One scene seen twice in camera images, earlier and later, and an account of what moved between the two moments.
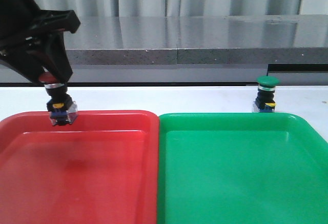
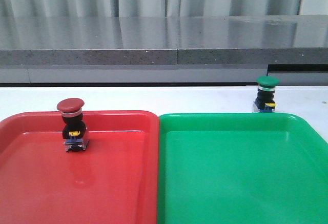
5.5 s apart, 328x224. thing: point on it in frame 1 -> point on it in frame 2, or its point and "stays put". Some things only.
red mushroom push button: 62,110 -> 75,131
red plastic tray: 103,168 stays put
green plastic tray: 241,168 stays put
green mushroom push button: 265,101 stays put
